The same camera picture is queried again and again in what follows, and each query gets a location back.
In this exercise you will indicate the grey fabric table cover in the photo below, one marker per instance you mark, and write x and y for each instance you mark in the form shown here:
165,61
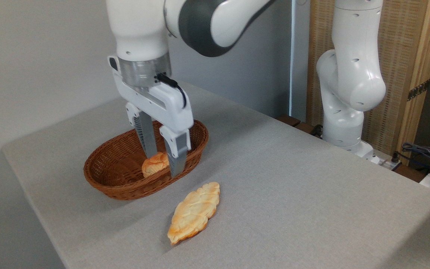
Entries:
293,186

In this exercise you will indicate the brown wicker basket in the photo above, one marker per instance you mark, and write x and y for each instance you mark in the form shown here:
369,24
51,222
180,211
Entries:
114,175

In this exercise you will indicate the wooden woven folding screen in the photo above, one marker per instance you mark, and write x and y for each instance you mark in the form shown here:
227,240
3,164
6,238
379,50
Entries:
398,56

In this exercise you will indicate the white wrist-mounted camera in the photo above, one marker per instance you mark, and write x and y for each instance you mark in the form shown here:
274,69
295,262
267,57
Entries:
113,63

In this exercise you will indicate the long leaf-shaped bread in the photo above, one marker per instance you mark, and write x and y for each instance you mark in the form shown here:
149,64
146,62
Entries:
194,213

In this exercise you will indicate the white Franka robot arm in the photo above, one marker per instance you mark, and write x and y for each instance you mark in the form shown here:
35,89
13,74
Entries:
136,26

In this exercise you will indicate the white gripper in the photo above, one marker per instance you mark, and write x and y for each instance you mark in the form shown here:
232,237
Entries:
166,108

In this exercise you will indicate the round knotted bread bun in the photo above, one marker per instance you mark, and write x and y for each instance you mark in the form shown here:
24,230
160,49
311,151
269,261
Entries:
154,165

